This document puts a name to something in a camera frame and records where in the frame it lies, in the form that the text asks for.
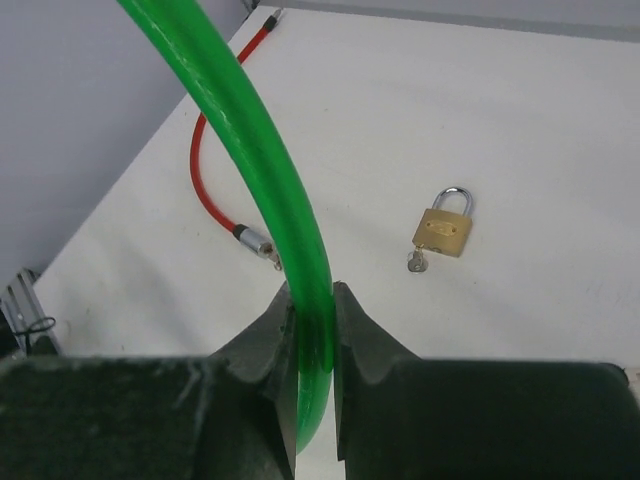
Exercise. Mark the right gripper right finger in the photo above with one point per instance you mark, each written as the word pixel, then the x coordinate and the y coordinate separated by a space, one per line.
pixel 401 416

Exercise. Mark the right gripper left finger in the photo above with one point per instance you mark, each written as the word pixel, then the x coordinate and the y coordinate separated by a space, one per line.
pixel 228 415

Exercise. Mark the large padlock key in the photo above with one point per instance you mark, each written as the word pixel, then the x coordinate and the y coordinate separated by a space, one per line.
pixel 417 262

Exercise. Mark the large brass padlock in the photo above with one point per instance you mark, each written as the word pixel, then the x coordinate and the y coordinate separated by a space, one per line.
pixel 443 231

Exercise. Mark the green cable lock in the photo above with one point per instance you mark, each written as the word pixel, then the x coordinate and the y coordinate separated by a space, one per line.
pixel 187 40

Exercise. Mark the red cable lock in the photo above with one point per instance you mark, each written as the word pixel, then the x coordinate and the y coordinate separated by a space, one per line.
pixel 251 239

